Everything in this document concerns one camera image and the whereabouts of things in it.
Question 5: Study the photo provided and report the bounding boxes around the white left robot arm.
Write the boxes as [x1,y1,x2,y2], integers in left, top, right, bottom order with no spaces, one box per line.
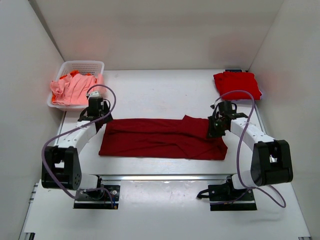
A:
[41,96,113,199]

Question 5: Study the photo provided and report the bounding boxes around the pink crumpled t-shirt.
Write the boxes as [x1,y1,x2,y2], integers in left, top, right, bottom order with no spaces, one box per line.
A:
[49,73,105,107]

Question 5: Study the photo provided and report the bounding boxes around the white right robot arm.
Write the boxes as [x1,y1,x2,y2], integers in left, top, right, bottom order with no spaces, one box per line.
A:
[207,101,294,190]

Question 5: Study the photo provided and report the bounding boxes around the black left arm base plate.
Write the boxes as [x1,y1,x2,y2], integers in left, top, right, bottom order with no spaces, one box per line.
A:
[73,180,121,210]

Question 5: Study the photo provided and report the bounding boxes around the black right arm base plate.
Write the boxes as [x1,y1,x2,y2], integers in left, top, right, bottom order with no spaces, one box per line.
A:
[196,182,257,212]

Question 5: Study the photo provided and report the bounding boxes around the white perforated plastic basket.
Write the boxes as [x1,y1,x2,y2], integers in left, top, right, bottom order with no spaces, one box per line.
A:
[47,60,106,112]

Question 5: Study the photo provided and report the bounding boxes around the dark red t-shirt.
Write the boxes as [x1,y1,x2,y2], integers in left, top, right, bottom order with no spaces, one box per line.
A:
[98,115,228,161]

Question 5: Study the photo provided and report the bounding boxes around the bright red folded t-shirt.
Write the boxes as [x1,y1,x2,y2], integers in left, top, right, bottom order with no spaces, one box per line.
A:
[213,71,262,101]

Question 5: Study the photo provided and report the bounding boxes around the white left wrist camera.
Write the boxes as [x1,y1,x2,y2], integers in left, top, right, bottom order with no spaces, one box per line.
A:
[86,91,102,99]

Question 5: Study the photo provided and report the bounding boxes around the aluminium front rail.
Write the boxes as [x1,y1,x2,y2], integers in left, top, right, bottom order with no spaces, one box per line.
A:
[44,172,282,182]

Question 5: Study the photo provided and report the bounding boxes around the dark blue object at wall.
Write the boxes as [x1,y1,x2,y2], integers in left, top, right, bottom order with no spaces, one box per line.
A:
[225,69,243,73]

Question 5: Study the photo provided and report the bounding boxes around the aluminium table edge rail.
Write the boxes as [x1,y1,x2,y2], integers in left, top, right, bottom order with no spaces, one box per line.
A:
[254,102,280,173]

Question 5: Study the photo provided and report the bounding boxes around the orange t-shirt in basket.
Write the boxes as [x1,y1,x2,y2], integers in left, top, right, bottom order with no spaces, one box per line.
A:
[51,70,93,105]

